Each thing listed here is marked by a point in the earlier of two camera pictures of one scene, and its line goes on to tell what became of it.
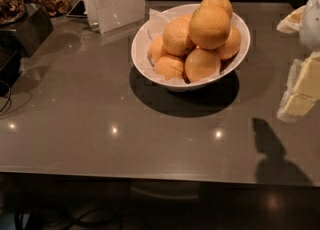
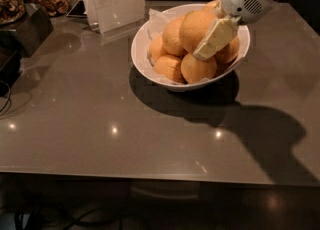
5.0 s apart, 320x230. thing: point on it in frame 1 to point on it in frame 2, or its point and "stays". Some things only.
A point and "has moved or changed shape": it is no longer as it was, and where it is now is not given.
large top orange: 209,27 has moved or changed shape
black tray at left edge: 10,67 stays
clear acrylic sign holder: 115,3 stays
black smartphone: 78,10 stays
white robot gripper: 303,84 to 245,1
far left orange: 156,48 stays
